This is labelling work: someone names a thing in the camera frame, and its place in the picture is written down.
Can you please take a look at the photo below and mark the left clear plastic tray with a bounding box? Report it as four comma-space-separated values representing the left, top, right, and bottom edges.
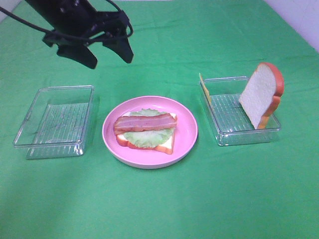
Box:
13, 85, 94, 159

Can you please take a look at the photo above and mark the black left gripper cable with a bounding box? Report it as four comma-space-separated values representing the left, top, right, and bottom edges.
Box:
0, 0, 134, 42

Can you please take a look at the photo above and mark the toy bacon strip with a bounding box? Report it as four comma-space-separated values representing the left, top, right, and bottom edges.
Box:
115, 114, 176, 125
113, 113, 177, 135

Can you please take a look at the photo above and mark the toy bread slice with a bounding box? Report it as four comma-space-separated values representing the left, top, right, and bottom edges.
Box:
113, 109, 177, 154
239, 62, 284, 129

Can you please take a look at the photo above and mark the toy lettuce leaf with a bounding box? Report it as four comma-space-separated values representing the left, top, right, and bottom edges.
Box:
117, 109, 175, 149

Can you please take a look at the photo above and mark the yellow toy cheese slice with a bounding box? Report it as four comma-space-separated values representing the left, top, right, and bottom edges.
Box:
199, 73, 211, 106

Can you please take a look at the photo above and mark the pink round plate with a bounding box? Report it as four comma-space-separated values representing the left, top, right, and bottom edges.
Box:
102, 96, 198, 169

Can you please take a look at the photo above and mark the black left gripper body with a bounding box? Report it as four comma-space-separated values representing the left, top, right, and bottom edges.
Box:
42, 4, 133, 46

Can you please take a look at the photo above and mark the green tablecloth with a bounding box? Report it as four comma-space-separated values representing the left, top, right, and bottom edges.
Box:
0, 0, 319, 239

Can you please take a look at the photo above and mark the clear plastic tray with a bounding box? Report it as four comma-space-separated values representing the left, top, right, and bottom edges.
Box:
199, 76, 281, 146
13, 85, 94, 159

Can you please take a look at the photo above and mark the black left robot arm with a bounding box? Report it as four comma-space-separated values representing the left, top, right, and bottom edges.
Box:
28, 0, 134, 69

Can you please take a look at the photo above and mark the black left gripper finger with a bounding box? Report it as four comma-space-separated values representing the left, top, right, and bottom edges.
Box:
103, 37, 134, 63
57, 45, 97, 69

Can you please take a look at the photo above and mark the right clear plastic tray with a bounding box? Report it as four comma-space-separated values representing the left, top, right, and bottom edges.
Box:
199, 76, 281, 146

